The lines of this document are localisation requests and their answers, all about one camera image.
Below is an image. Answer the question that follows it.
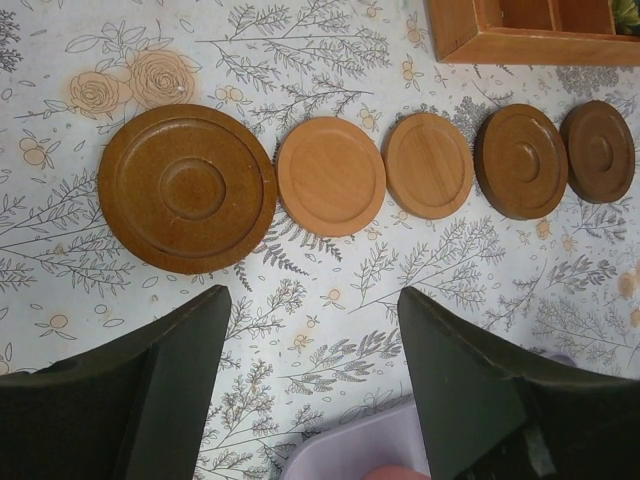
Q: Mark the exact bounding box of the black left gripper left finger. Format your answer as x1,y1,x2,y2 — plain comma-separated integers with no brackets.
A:
1,286,231,479

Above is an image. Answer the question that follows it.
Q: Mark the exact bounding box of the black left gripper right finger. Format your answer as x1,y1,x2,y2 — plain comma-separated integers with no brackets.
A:
398,287,639,479

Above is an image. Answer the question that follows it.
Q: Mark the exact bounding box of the large dark wooden saucer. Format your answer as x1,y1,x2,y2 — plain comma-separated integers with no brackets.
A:
97,104,277,274

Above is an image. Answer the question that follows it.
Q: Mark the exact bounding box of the light wooden coaster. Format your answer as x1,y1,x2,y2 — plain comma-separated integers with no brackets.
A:
276,117,386,237
382,113,473,220

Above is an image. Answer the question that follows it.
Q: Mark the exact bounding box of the pink mug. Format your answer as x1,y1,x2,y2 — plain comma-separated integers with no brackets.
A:
363,465,431,480

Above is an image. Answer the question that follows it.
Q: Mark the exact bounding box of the lilac plastic tray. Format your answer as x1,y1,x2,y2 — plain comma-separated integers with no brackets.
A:
281,400,433,479

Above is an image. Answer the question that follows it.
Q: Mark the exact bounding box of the wooden compartment box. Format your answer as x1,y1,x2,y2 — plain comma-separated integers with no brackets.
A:
425,0,639,66

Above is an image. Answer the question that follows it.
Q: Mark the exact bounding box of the dark rolled sock green-yellow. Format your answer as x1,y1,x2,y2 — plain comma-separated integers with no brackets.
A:
611,0,640,36

